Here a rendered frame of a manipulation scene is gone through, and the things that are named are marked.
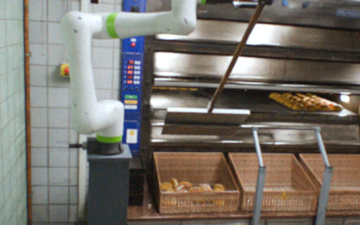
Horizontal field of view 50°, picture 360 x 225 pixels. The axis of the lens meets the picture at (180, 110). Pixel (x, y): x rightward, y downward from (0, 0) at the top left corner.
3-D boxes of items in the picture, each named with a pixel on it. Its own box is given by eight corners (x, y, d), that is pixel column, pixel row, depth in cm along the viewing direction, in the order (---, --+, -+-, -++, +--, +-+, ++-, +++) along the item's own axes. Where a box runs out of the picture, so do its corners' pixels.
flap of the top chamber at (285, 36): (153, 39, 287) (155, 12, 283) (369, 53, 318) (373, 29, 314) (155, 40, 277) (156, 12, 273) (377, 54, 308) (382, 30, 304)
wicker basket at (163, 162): (150, 184, 304) (152, 151, 298) (219, 184, 314) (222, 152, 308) (158, 214, 257) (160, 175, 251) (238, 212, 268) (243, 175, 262)
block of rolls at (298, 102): (267, 96, 386) (268, 91, 385) (311, 98, 394) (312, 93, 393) (294, 110, 328) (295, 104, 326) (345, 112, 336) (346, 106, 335)
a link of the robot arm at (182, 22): (115, 9, 167) (130, 14, 177) (113, 36, 168) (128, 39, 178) (189, 3, 151) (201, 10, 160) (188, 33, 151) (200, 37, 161)
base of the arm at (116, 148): (68, 156, 176) (68, 143, 175) (69, 146, 191) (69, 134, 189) (125, 155, 183) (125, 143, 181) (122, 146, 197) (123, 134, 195)
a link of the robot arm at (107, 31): (81, 40, 176) (80, 12, 174) (99, 40, 187) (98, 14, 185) (113, 38, 168) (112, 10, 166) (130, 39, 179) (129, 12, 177)
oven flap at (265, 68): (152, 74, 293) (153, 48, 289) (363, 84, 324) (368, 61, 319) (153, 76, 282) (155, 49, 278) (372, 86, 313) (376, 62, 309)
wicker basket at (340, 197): (293, 183, 325) (297, 152, 319) (353, 183, 335) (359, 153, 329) (322, 211, 279) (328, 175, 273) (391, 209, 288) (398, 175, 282)
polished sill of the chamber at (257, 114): (149, 112, 299) (149, 108, 298) (358, 119, 330) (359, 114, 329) (150, 114, 293) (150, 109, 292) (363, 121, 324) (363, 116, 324)
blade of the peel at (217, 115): (250, 113, 255) (249, 110, 257) (167, 111, 246) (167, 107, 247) (234, 136, 286) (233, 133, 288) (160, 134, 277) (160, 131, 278)
